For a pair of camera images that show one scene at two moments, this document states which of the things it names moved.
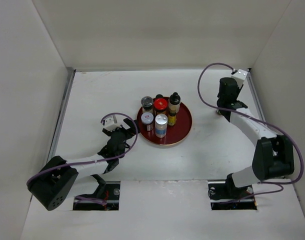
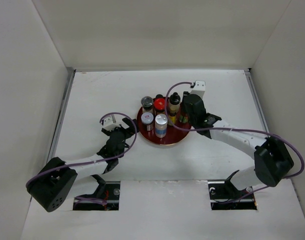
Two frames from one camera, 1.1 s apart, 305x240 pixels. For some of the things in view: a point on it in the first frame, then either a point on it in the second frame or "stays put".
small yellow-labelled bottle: (172, 118) stays put
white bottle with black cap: (174, 102) stays put
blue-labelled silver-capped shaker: (161, 123) stays put
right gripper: (239, 88) → (183, 106)
